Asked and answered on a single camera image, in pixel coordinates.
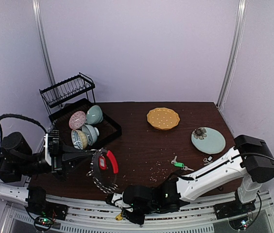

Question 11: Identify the green ceramic bowl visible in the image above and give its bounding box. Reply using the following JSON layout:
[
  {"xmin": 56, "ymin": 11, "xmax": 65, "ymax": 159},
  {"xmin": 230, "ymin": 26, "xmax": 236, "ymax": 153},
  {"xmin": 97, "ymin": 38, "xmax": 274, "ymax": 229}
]
[{"xmin": 86, "ymin": 105, "xmax": 103, "ymax": 125}]

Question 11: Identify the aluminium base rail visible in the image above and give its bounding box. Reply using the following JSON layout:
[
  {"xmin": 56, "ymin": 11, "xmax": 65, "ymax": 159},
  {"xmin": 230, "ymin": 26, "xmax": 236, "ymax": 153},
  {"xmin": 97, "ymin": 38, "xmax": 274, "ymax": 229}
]
[{"xmin": 2, "ymin": 190, "xmax": 274, "ymax": 233}]

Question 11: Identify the red handled key ring holder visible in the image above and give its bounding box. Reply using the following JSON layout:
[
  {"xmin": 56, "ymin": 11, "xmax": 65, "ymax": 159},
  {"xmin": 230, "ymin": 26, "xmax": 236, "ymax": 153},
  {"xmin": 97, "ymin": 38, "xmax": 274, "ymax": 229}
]
[{"xmin": 87, "ymin": 148, "xmax": 119, "ymax": 194}]

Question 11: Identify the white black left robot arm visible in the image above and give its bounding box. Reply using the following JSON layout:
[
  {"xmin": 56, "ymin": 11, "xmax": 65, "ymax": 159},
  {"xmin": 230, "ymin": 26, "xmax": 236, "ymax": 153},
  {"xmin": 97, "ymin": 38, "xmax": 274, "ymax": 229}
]
[{"xmin": 0, "ymin": 130, "xmax": 96, "ymax": 220}]

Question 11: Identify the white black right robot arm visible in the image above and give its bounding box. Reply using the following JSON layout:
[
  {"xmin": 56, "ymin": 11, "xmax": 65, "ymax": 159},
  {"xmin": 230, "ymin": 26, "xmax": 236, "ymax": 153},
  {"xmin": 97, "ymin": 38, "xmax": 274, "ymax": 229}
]
[{"xmin": 120, "ymin": 135, "xmax": 274, "ymax": 225}]

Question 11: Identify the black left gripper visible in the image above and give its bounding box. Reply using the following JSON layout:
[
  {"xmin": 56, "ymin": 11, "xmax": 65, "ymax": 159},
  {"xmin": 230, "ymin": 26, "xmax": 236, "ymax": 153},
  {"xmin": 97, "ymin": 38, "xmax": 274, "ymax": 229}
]
[{"xmin": 17, "ymin": 144, "xmax": 92, "ymax": 182}]

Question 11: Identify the black wire dish rack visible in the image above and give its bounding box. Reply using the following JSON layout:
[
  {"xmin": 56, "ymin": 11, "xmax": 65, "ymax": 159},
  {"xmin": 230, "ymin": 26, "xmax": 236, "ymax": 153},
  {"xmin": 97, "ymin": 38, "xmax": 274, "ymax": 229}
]
[{"xmin": 39, "ymin": 73, "xmax": 122, "ymax": 150}]

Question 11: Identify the right aluminium frame post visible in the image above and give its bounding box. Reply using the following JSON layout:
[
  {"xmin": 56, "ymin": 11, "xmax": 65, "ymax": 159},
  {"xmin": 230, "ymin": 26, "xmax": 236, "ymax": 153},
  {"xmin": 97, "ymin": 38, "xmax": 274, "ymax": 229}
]
[{"xmin": 216, "ymin": 0, "xmax": 247, "ymax": 111}]

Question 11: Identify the blue patterned bowl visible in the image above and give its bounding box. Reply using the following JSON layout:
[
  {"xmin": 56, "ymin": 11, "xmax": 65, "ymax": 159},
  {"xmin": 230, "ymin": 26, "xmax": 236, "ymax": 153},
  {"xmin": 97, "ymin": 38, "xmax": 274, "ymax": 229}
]
[{"xmin": 71, "ymin": 130, "xmax": 88, "ymax": 150}]

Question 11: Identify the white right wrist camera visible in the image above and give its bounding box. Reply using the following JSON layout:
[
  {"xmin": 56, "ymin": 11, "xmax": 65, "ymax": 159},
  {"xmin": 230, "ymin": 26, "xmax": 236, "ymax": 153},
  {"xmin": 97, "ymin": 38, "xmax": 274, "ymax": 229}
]
[{"xmin": 105, "ymin": 193, "xmax": 124, "ymax": 209}]

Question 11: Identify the left aluminium frame post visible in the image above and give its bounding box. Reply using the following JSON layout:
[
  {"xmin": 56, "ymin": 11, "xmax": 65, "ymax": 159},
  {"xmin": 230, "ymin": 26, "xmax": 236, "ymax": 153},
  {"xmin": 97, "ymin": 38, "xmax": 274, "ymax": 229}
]
[{"xmin": 32, "ymin": 0, "xmax": 55, "ymax": 85}]

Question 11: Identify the yellow dotted plate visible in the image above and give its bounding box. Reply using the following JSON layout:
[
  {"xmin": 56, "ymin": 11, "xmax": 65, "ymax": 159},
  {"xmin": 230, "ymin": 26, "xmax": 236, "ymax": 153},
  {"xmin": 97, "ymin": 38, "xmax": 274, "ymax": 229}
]
[{"xmin": 147, "ymin": 107, "xmax": 180, "ymax": 130}]

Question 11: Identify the aluminium frame post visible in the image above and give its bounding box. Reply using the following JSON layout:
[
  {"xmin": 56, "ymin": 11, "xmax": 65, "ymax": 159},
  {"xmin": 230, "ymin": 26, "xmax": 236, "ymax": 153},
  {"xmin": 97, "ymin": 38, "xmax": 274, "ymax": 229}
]
[
  {"xmin": 32, "ymin": 0, "xmax": 55, "ymax": 85},
  {"xmin": 216, "ymin": 0, "xmax": 247, "ymax": 111}
]

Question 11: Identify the light blue flower plate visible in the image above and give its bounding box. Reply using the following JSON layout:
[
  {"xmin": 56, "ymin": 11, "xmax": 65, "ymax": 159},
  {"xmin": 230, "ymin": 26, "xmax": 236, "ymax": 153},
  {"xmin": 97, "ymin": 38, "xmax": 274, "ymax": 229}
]
[{"xmin": 191, "ymin": 127, "xmax": 226, "ymax": 155}]

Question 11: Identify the light blue bowl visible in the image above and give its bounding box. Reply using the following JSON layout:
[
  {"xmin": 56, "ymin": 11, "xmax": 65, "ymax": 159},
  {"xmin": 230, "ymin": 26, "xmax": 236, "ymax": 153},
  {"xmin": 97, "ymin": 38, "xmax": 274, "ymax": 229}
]
[{"xmin": 82, "ymin": 124, "xmax": 100, "ymax": 146}]

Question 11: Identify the pink patterned bowl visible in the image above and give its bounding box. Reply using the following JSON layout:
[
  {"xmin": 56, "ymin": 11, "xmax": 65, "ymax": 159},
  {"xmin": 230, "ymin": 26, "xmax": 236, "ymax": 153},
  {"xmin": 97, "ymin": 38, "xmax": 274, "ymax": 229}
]
[{"xmin": 68, "ymin": 111, "xmax": 86, "ymax": 130}]

